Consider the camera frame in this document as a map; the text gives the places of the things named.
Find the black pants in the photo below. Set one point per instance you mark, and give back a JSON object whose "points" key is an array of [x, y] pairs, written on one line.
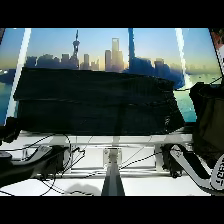
{"points": [[96, 106]]}

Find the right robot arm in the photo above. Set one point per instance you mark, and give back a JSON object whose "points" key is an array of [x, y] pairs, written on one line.
{"points": [[193, 166]]}

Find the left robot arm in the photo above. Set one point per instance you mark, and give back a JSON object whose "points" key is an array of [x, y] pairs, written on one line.
{"points": [[20, 168]]}

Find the dark olive garment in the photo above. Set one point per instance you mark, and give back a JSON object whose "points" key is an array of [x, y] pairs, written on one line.
{"points": [[210, 123]]}

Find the silver frame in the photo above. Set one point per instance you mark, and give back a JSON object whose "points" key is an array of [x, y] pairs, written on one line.
{"points": [[113, 156]]}

